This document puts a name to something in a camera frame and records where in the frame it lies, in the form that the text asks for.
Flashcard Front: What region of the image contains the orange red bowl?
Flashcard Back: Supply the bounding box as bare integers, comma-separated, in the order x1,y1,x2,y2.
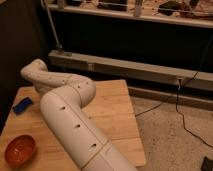
4,135,37,167

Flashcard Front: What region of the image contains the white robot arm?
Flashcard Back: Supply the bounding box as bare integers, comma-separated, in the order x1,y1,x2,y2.
20,59,137,171

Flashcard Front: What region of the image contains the black object on floor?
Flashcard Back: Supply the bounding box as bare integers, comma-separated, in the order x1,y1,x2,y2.
201,157,213,171

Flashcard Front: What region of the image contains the blue rectangular block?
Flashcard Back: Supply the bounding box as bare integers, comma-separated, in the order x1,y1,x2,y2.
12,97,33,115

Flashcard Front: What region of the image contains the metal vertical pole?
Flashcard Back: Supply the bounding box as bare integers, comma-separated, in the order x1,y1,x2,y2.
41,0,68,53

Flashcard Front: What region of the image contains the cluttered background shelf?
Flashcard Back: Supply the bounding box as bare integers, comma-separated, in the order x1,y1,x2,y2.
40,0,213,29

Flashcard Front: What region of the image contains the black floor cable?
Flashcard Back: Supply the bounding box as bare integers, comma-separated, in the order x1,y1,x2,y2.
134,33,213,150

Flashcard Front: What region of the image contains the wooden table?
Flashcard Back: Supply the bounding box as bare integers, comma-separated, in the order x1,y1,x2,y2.
0,80,146,171

